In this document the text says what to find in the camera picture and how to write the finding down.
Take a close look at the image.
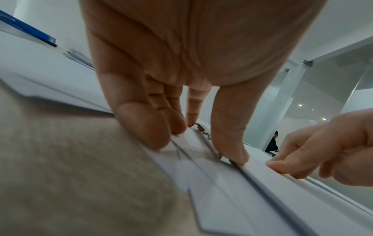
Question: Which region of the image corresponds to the person's right hand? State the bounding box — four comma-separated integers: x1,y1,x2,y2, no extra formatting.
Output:
265,108,373,187

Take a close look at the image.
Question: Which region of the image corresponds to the person's left hand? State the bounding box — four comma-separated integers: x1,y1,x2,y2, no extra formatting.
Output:
78,0,327,164

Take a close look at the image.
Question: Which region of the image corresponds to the blue folder with inner slot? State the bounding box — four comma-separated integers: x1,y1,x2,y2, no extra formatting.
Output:
0,10,58,48

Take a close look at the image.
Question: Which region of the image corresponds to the frosted glass door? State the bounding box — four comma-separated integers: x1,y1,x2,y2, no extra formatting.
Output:
243,59,301,150

